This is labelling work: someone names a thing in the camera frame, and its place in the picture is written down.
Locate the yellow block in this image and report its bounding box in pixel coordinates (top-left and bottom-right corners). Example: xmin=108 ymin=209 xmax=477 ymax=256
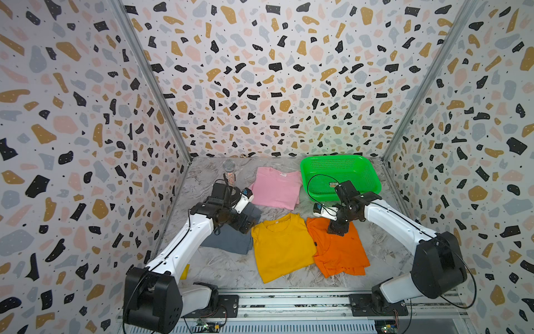
xmin=180 ymin=264 xmax=190 ymax=281

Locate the pink t-shirt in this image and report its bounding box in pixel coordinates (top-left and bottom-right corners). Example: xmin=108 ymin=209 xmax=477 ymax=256
xmin=251 ymin=167 xmax=303 ymax=211

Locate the right circuit board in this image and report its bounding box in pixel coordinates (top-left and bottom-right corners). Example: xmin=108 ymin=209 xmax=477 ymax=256
xmin=374 ymin=320 xmax=399 ymax=334

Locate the orange t-shirt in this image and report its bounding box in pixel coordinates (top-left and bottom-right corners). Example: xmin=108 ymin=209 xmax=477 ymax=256
xmin=306 ymin=218 xmax=371 ymax=278

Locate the circuit board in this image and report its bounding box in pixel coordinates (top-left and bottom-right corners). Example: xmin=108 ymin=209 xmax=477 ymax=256
xmin=374 ymin=320 xmax=399 ymax=334
xmin=194 ymin=319 xmax=221 ymax=333

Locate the green plastic basket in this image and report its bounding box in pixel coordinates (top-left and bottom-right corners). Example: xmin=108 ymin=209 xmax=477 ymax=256
xmin=300 ymin=155 xmax=382 ymax=203

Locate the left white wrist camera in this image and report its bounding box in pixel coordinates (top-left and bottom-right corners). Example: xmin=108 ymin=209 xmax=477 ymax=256
xmin=234 ymin=188 xmax=254 ymax=214

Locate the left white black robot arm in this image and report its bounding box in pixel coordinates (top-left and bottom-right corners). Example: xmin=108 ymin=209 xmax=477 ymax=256
xmin=122 ymin=182 xmax=259 ymax=333

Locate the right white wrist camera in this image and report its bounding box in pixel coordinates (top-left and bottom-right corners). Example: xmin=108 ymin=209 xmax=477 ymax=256
xmin=313 ymin=203 xmax=339 ymax=221

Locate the grey t-shirt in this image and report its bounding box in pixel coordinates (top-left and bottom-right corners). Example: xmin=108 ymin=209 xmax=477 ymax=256
xmin=201 ymin=203 xmax=262 ymax=255

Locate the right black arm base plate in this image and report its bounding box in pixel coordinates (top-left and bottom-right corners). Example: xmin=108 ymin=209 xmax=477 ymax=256
xmin=348 ymin=293 xmax=409 ymax=317

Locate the aluminium front rail frame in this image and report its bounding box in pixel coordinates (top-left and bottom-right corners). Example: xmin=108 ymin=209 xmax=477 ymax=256
xmin=114 ymin=285 xmax=470 ymax=334

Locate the yellow t-shirt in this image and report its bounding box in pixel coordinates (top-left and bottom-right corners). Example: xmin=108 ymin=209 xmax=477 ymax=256
xmin=251 ymin=213 xmax=317 ymax=284

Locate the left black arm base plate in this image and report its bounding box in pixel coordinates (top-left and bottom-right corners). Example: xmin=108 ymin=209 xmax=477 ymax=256
xmin=194 ymin=294 xmax=239 ymax=319

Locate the left circuit board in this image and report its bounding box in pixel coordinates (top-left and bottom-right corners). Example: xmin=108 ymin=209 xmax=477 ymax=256
xmin=194 ymin=319 xmax=221 ymax=333

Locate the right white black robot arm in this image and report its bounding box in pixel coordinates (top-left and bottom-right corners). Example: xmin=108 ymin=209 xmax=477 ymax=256
xmin=314 ymin=181 xmax=471 ymax=315

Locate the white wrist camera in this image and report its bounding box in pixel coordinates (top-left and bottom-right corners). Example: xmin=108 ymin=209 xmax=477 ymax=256
xmin=234 ymin=188 xmax=254 ymax=214
xmin=313 ymin=203 xmax=339 ymax=221

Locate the sprinkle tube on black base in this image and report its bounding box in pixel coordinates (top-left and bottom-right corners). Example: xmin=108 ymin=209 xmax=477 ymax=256
xmin=222 ymin=159 xmax=236 ymax=187

